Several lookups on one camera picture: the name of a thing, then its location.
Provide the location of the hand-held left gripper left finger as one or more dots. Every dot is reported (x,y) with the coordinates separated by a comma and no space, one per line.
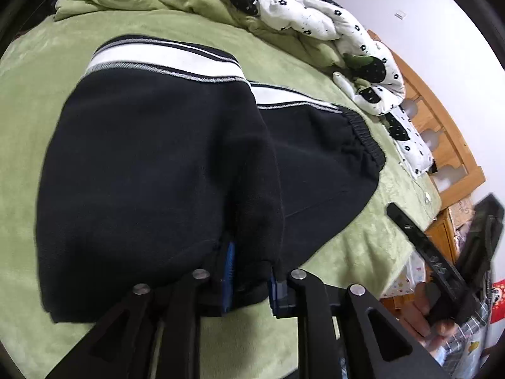
(229,268)

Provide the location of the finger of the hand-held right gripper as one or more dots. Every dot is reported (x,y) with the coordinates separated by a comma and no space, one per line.
(422,244)
(483,237)

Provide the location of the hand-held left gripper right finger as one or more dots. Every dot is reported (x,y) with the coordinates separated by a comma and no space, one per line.
(276,294)

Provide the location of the black pants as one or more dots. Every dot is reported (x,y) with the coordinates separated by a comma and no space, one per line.
(158,166)

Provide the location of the person's right hand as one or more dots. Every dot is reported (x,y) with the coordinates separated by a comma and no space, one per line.
(422,312)

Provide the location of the wooden bedside cabinet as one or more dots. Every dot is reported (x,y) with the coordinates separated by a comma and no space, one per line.
(444,237)

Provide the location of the checked cloth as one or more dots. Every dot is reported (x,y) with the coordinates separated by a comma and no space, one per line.
(473,323)

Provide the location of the brown cardboard box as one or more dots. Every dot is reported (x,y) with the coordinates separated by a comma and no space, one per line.
(461,213)

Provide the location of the red printed item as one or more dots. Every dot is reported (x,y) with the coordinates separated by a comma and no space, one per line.
(499,294)

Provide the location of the white flower-print pillow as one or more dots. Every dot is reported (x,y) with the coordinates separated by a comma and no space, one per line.
(414,150)

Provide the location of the white flower-print duvet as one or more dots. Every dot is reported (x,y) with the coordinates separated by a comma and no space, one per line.
(315,12)

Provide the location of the green bed blanket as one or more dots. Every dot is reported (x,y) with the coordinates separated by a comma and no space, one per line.
(39,87)

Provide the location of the crumpled green fleece blanket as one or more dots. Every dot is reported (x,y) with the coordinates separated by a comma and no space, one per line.
(118,0)

